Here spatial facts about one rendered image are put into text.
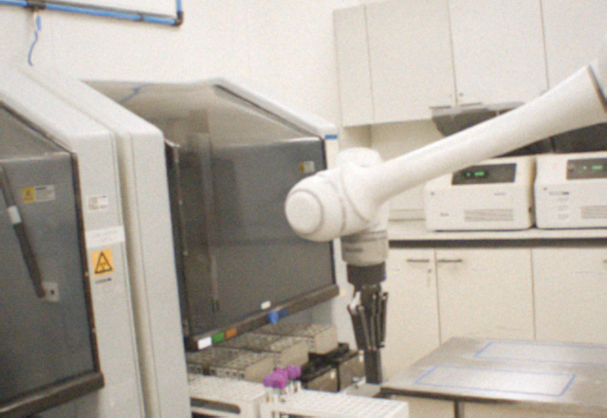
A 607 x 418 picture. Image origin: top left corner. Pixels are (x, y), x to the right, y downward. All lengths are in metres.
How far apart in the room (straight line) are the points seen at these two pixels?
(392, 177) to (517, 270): 2.58
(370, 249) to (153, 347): 0.49
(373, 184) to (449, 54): 2.94
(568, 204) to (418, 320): 1.02
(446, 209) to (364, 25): 1.21
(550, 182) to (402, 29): 1.25
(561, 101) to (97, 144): 0.84
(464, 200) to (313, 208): 2.65
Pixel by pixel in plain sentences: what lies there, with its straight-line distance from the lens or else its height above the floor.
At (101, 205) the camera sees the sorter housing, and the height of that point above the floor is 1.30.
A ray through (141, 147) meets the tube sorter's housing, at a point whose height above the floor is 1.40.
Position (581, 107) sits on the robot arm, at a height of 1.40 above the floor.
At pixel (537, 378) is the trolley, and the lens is 1.73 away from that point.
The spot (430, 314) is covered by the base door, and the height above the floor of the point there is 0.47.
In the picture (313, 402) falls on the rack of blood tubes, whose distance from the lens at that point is 1.53.
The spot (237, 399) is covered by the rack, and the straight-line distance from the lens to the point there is 1.58.
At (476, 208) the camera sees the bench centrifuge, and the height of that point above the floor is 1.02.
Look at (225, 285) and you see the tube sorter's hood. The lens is 1.66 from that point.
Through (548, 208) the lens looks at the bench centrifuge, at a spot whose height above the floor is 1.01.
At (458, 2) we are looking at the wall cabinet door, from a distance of 4.09.
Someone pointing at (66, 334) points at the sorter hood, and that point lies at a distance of 1.36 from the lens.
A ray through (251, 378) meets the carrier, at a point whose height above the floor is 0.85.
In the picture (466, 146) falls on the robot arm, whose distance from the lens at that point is 1.20.
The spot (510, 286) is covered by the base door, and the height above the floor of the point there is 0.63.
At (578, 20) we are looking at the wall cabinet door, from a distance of 3.89.
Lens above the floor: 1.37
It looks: 3 degrees down
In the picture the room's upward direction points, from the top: 5 degrees counter-clockwise
